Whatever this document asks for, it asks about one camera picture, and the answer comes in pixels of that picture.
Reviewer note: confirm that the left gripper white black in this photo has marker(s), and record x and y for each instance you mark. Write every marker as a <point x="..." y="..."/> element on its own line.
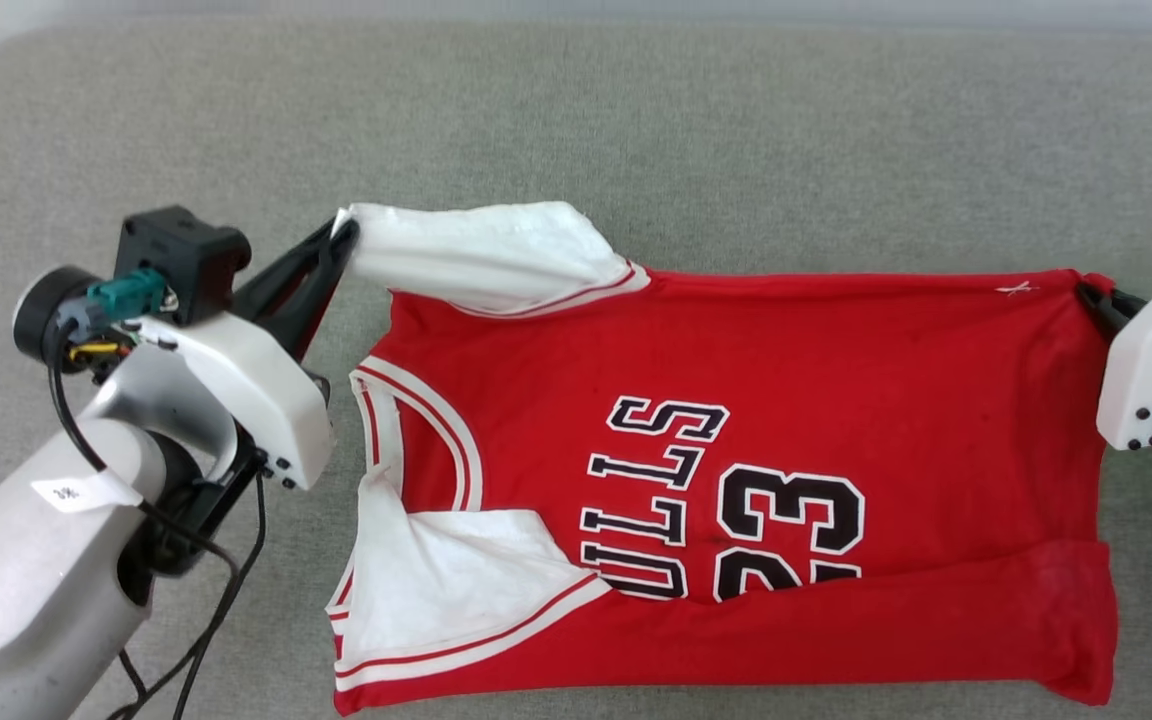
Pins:
<point x="266" y="400"/>

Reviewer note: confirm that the red basketball jersey number 23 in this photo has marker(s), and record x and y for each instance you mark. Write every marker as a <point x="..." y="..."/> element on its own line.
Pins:
<point x="836" y="380"/>

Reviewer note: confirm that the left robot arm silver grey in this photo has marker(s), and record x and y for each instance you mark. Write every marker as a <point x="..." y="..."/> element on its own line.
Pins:
<point x="16" y="590"/>

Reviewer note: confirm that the white paper label tag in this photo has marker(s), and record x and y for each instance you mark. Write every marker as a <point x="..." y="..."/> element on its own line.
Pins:
<point x="86" y="490"/>

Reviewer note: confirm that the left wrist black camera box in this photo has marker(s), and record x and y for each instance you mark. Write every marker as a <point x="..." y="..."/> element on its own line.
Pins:
<point x="186" y="260"/>

